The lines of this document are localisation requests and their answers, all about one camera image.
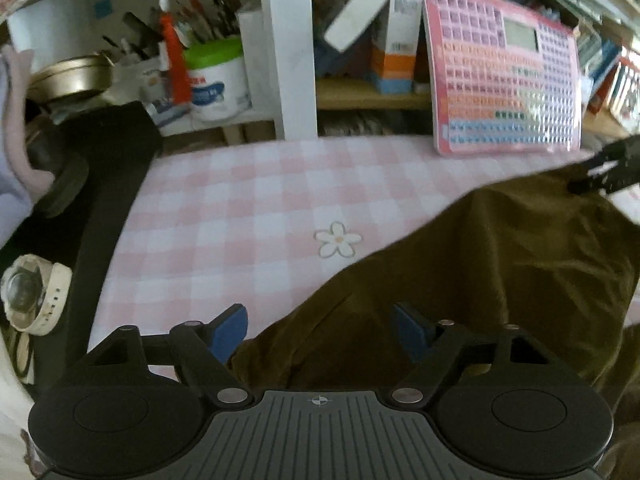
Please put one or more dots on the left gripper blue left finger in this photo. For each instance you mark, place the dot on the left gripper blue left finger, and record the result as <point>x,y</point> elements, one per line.
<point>202,351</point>

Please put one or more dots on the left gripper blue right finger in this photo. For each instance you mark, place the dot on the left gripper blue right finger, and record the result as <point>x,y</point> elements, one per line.
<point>435,348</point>

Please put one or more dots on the brown velvet garment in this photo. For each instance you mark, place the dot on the brown velvet garment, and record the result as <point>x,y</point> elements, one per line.
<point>564,267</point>

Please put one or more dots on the pink keyboard learning tablet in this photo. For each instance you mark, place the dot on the pink keyboard learning tablet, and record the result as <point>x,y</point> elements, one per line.
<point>504,79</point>

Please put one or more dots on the pink checkered cartoon desk mat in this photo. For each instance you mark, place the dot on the pink checkered cartoon desk mat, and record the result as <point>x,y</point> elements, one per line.
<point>268,225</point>

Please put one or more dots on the white wrist watch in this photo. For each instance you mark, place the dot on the white wrist watch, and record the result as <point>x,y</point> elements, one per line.
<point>34,293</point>

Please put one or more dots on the orange blue white box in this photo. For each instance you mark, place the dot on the orange blue white box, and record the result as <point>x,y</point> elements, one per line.
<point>395,39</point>

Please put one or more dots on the white tub with green lid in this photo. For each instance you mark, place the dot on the white tub with green lid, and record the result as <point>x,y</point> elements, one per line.
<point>217,74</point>

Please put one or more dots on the red tassel ornament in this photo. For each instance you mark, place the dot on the red tassel ornament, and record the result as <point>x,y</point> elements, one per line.
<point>178,74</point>

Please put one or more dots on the white wooden bookshelf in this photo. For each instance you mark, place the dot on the white wooden bookshelf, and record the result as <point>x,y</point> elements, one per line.
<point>292,30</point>

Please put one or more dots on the brass round tin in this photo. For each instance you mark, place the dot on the brass round tin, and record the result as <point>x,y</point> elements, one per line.
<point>74,79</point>

